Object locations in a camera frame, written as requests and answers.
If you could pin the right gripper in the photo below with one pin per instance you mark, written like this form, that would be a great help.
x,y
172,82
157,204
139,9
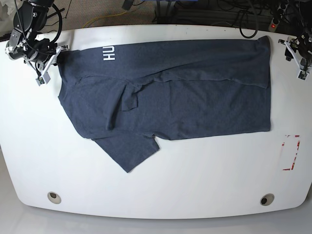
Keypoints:
x,y
40,58

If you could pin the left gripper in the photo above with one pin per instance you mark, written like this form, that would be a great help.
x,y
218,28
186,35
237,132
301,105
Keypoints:
x,y
299,50

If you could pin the dark blue T-shirt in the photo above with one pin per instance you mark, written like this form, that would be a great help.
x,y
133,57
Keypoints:
x,y
123,97

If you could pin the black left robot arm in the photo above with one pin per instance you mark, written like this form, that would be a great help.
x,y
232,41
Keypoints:
x,y
296,15

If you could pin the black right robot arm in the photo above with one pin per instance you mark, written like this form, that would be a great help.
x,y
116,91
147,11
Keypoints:
x,y
28,21

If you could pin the black tripod on floor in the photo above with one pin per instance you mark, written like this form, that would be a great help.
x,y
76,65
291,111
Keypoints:
x,y
55,13

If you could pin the red tape rectangle marking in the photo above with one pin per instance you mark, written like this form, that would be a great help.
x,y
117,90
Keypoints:
x,y
289,152

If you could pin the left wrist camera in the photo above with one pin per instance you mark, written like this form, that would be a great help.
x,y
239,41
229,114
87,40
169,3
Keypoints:
x,y
303,74

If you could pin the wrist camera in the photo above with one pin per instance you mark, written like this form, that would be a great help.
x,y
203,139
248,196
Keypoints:
x,y
43,79
303,74

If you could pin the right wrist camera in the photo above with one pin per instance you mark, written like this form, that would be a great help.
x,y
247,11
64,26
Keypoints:
x,y
43,79

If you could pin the left table cable grommet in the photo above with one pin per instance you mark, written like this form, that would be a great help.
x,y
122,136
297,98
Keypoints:
x,y
54,198

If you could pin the table cable grommet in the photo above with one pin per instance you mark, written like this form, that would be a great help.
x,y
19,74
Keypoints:
x,y
54,198
267,199

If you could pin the right table cable grommet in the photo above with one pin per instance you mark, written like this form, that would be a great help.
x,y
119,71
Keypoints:
x,y
267,199

